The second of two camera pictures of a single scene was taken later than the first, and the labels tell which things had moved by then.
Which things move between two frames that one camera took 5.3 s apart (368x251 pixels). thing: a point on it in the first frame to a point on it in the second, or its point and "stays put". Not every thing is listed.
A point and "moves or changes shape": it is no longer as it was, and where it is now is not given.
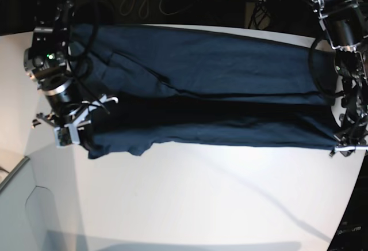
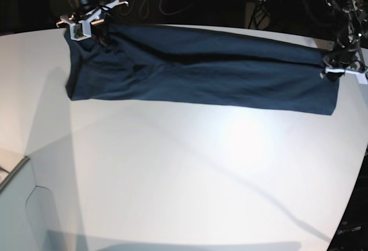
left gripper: [70, 117] to [88, 12]
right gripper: [353, 136] to [346, 61]
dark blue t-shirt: [185, 86] moves or changes shape
